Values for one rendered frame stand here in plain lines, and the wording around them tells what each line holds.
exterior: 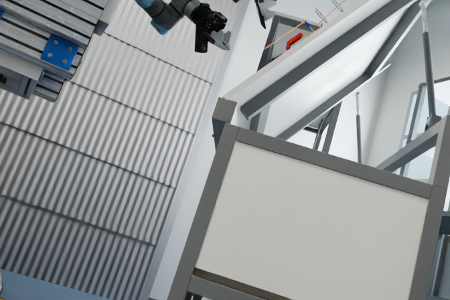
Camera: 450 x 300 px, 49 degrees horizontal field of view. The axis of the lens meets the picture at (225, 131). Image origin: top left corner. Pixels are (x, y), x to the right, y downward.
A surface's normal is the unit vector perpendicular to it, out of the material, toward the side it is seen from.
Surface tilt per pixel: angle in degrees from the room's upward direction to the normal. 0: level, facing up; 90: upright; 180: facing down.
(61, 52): 90
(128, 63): 90
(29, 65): 90
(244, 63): 90
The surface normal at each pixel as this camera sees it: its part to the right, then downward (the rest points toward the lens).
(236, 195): -0.01, -0.27
